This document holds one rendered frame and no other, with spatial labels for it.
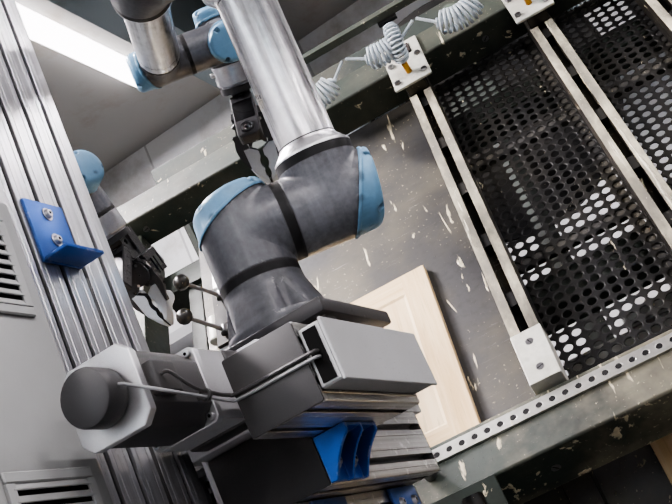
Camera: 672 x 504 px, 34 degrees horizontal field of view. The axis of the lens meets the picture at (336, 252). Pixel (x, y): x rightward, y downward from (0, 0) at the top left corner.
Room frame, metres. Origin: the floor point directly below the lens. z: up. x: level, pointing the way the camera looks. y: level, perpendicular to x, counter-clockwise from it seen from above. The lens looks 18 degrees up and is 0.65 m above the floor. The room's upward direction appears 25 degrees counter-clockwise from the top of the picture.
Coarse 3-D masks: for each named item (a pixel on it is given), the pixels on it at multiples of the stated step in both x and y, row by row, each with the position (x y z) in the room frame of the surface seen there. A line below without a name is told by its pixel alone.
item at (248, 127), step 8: (240, 96) 1.88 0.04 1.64; (248, 96) 1.88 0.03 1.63; (232, 104) 1.88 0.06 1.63; (240, 104) 1.88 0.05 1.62; (248, 104) 1.87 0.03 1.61; (232, 112) 1.87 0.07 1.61; (240, 112) 1.87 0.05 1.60; (248, 112) 1.86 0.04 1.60; (256, 112) 1.86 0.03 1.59; (240, 120) 1.86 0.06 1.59; (248, 120) 1.85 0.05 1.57; (256, 120) 1.85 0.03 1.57; (240, 128) 1.85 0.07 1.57; (248, 128) 1.85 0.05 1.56; (256, 128) 1.85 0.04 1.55; (240, 136) 1.85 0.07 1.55; (248, 136) 1.85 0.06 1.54; (256, 136) 1.86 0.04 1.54
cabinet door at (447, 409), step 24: (384, 288) 2.29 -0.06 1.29; (408, 288) 2.26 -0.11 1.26; (432, 288) 2.24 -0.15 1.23; (408, 312) 2.23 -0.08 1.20; (432, 312) 2.20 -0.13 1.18; (432, 336) 2.17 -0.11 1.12; (432, 360) 2.14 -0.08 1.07; (456, 360) 2.11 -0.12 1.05; (456, 384) 2.09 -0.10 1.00; (432, 408) 2.09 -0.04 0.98; (456, 408) 2.06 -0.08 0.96; (432, 432) 2.06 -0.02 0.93; (456, 432) 2.04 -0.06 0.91
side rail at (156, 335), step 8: (144, 240) 2.72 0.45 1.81; (160, 256) 2.78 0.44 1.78; (144, 288) 2.60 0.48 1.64; (136, 312) 2.55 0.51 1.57; (144, 320) 2.53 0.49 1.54; (152, 320) 2.57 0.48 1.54; (144, 328) 2.51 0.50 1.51; (152, 328) 2.55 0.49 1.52; (160, 328) 2.60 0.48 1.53; (168, 328) 2.65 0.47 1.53; (144, 336) 2.50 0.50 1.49; (152, 336) 2.53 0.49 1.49; (160, 336) 2.58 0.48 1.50; (168, 336) 2.63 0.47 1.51; (152, 344) 2.52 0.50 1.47; (160, 344) 2.56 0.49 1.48; (168, 344) 2.61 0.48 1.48; (160, 352) 2.54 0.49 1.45; (168, 352) 2.59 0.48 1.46
